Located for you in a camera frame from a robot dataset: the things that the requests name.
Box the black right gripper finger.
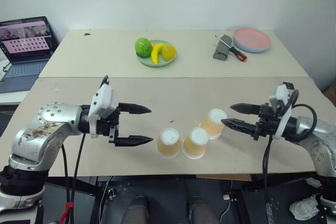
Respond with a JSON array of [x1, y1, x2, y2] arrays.
[[220, 118, 258, 135], [229, 103, 261, 116]]

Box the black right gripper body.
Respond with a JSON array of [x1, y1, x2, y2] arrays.
[[251, 103, 281, 141]]

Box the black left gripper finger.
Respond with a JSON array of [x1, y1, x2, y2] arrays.
[[114, 135, 154, 147], [119, 102, 152, 116]]

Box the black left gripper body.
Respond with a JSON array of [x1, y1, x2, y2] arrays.
[[95, 103, 122, 145]]

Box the crumpled white paper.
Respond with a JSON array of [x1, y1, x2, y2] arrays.
[[289, 194, 320, 221]]

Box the orange paper cup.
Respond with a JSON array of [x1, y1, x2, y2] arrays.
[[199, 108, 228, 140], [182, 126, 211, 160], [156, 127, 181, 159]]

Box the light green plate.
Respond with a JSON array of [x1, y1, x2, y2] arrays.
[[135, 40, 178, 68]]

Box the light blue plate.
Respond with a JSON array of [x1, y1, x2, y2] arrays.
[[232, 36, 271, 54]]

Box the yellow banana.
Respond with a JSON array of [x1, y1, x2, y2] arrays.
[[150, 43, 166, 65]]

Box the green apple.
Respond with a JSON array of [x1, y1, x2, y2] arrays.
[[134, 37, 153, 58]]

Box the grey fabric pouch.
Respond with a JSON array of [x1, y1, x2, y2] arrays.
[[212, 34, 234, 62]]

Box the yellow round fruit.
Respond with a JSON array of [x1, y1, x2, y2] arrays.
[[161, 44, 177, 61]]

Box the brown cardboard box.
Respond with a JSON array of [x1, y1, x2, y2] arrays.
[[322, 80, 336, 104]]

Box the pink plate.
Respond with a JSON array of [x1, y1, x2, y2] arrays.
[[233, 27, 272, 50]]

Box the dark rounded shape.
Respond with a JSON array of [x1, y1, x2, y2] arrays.
[[122, 197, 151, 224], [187, 196, 219, 224]]

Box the red tape wrap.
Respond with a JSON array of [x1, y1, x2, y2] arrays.
[[60, 202, 75, 224]]

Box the grey open laptop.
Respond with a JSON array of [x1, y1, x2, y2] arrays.
[[0, 16, 60, 94]]

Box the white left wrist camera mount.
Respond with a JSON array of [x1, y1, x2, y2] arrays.
[[88, 75, 119, 139]]

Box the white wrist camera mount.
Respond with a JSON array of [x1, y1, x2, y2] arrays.
[[88, 75, 119, 139], [267, 82, 296, 140]]

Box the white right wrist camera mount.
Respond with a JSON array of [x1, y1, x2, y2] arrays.
[[267, 82, 296, 140]]

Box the black right arm hanging cable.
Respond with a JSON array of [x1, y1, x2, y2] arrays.
[[263, 135, 275, 224]]

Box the black right arm loop cable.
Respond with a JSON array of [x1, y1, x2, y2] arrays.
[[282, 89, 319, 141]]

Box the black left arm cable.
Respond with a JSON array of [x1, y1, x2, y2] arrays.
[[67, 132, 87, 224], [61, 144, 71, 210]]

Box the orange black handled screwdriver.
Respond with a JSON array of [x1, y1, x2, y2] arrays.
[[214, 35, 248, 63]]

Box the thin white wires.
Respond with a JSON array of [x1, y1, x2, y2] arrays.
[[97, 175, 118, 224]]

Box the white cable with plug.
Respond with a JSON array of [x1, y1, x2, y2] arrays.
[[219, 179, 235, 224]]

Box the black laptop cable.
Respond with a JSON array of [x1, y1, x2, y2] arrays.
[[0, 60, 13, 83]]

